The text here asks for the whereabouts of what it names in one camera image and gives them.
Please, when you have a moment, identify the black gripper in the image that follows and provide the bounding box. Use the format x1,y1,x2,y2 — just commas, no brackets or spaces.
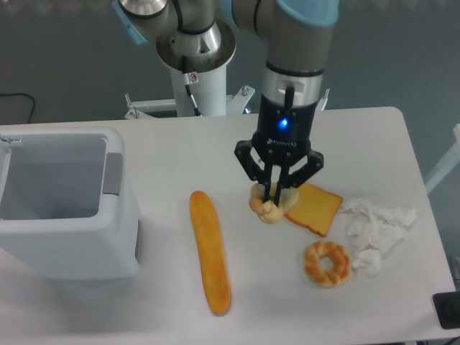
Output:
234,96,324,206

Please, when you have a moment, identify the round twisted bread bun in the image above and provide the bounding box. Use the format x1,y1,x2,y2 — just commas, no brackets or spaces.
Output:
249,183,299,224

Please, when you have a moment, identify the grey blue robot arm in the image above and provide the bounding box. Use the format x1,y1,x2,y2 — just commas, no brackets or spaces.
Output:
113,1,339,204

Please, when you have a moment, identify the long baguette bread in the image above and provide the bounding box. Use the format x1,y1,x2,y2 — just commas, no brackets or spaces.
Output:
189,190,231,315

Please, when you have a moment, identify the white trash can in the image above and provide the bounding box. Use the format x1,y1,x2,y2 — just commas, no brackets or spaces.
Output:
1,127,141,280

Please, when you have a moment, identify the orange toast slice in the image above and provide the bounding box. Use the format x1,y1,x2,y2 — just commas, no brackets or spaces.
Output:
285,183,343,237

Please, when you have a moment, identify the crumpled white tissue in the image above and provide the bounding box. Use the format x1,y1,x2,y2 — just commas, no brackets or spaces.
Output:
338,198,417,280

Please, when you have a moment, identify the black device at edge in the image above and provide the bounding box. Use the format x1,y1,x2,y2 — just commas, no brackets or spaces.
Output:
432,291,459,329

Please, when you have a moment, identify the white metal base frame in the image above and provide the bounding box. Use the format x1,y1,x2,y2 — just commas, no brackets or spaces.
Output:
124,84,331,121

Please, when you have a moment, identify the braided ring bread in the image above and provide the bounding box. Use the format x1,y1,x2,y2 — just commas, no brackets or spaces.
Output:
303,240,351,288

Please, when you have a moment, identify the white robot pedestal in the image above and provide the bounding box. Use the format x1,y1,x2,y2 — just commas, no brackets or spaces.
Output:
156,19,236,117

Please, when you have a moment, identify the white frame at right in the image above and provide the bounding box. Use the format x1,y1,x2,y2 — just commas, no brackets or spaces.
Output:
425,124,459,194

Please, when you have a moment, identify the black cable on floor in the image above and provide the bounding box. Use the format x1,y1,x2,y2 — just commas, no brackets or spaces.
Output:
0,92,37,125

